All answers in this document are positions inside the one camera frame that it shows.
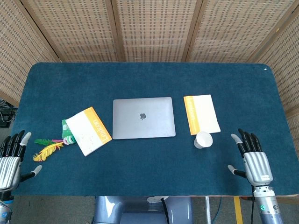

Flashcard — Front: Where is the black cables and equipment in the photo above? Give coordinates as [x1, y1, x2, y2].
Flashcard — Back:
[0, 99, 16, 128]

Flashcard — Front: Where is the green snack packet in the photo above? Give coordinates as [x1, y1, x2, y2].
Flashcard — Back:
[61, 119, 74, 138]

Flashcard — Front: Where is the yellow floor tape strip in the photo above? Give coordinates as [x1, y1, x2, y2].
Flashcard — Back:
[233, 196, 243, 224]

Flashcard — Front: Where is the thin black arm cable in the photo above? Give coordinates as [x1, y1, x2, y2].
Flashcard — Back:
[250, 198, 256, 224]

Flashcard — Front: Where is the white paper cup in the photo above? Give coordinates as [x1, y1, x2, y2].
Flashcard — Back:
[193, 131, 213, 149]

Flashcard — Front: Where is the wooden bamboo folding screen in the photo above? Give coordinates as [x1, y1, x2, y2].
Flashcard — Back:
[0, 0, 299, 196]

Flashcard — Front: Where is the white metal table leg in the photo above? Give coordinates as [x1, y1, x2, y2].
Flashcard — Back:
[205, 196, 211, 224]

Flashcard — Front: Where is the thin blue cable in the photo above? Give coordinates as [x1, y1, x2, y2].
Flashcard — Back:
[214, 196, 222, 224]

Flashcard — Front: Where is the silver closed laptop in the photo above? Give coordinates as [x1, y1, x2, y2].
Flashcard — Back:
[112, 97, 176, 140]

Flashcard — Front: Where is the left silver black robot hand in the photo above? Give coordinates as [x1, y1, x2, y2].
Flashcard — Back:
[0, 130, 43, 192]

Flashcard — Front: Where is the white orange book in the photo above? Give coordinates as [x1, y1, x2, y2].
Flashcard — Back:
[183, 94, 221, 136]
[65, 106, 113, 157]

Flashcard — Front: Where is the dark blue felt table mat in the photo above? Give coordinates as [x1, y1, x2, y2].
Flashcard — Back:
[11, 62, 293, 197]

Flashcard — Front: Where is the thick black cable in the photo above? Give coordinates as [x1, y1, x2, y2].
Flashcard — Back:
[160, 197, 169, 224]

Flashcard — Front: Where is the colourful feather shuttlecock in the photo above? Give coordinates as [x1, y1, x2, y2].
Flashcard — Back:
[33, 136, 77, 162]

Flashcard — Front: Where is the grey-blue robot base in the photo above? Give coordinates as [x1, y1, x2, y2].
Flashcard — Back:
[93, 196, 194, 224]

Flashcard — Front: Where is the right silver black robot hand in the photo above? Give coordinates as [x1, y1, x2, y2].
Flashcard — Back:
[228, 128, 274, 187]

